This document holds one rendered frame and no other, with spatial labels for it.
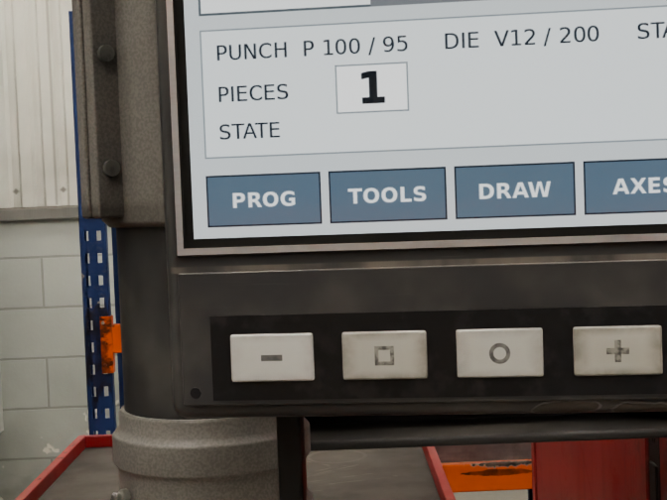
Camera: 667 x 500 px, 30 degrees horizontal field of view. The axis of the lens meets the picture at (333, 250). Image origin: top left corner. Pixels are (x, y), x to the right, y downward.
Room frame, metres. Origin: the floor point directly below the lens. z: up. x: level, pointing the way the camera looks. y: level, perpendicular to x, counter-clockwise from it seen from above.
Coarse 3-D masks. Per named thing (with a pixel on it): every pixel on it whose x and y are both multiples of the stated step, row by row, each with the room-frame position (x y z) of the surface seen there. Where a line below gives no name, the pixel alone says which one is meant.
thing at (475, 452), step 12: (480, 444) 2.82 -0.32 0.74; (492, 444) 2.82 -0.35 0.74; (504, 444) 2.82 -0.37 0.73; (516, 444) 2.82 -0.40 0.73; (528, 444) 2.82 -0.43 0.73; (444, 456) 2.82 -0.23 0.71; (456, 456) 2.82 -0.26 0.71; (468, 456) 2.82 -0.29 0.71; (480, 456) 2.82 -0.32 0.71; (492, 456) 2.82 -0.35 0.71; (504, 456) 2.82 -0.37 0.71; (516, 456) 2.82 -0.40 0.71; (528, 456) 2.82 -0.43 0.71
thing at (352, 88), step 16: (352, 64) 0.55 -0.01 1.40; (368, 64) 0.55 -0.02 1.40; (384, 64) 0.54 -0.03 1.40; (400, 64) 0.54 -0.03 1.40; (336, 80) 0.55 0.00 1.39; (352, 80) 0.55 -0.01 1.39; (368, 80) 0.55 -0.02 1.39; (384, 80) 0.54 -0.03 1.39; (400, 80) 0.54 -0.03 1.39; (336, 96) 0.55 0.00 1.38; (352, 96) 0.55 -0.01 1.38; (368, 96) 0.55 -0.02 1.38; (384, 96) 0.54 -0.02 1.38; (400, 96) 0.54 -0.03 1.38; (336, 112) 0.55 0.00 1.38; (352, 112) 0.55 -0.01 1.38; (368, 112) 0.55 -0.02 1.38
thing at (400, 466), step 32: (96, 448) 1.75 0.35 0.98; (384, 448) 1.68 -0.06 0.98; (416, 448) 1.67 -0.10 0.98; (64, 480) 1.56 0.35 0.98; (96, 480) 1.56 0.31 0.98; (320, 480) 1.51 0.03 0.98; (352, 480) 1.50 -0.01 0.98; (384, 480) 1.50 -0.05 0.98; (416, 480) 1.49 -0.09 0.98; (448, 480) 1.42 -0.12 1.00
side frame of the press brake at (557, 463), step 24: (552, 456) 1.61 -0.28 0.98; (576, 456) 1.44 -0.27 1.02; (600, 456) 1.30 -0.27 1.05; (624, 456) 1.19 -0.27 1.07; (648, 456) 1.11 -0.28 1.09; (552, 480) 1.62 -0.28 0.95; (576, 480) 1.44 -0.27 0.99; (600, 480) 1.31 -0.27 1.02; (624, 480) 1.20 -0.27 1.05; (648, 480) 1.11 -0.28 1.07
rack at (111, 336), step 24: (72, 48) 2.77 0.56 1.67; (72, 72) 2.77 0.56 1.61; (72, 96) 2.78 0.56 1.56; (96, 240) 2.77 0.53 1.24; (96, 264) 2.77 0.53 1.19; (96, 288) 2.77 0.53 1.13; (96, 312) 2.77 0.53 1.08; (96, 336) 2.77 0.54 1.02; (120, 336) 2.78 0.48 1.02; (96, 360) 2.77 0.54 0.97; (120, 360) 3.24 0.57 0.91; (96, 384) 2.77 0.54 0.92; (120, 384) 3.24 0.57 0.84; (96, 408) 2.77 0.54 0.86; (120, 408) 3.24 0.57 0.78; (456, 480) 2.79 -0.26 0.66; (480, 480) 2.79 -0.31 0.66; (504, 480) 2.79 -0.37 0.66; (528, 480) 2.80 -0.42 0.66
